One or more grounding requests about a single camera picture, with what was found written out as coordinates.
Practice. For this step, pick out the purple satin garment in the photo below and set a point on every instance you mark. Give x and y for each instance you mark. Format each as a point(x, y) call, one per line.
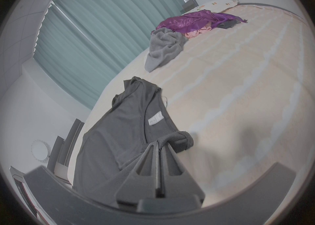
point(192, 21)

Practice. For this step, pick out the black garment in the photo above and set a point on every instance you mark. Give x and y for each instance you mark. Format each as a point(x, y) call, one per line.
point(228, 24)

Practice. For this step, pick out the white printed pillow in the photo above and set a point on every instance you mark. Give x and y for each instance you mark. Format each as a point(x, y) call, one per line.
point(219, 4)

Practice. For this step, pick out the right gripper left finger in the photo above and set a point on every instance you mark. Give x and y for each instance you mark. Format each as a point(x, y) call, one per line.
point(147, 174)

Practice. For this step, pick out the bed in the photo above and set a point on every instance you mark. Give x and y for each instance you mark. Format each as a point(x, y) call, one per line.
point(233, 91)

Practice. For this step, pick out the grey knit garment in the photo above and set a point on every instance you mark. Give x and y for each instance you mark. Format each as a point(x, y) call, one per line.
point(162, 47)

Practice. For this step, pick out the pink garment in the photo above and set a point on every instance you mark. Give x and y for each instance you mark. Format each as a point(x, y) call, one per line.
point(194, 33)

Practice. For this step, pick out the blue-green curtain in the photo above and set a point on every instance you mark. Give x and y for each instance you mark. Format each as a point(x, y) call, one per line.
point(118, 5)
point(78, 54)

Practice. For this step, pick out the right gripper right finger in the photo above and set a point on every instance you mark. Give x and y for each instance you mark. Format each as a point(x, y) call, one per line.
point(177, 177)

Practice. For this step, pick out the black T-shirt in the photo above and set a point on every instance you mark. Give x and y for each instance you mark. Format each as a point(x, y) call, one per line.
point(115, 130)

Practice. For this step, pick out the round white mirror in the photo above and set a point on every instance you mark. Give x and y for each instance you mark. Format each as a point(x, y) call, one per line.
point(40, 150)

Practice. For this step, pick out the grey bedside table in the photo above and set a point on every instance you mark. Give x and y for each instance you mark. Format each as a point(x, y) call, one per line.
point(190, 4)

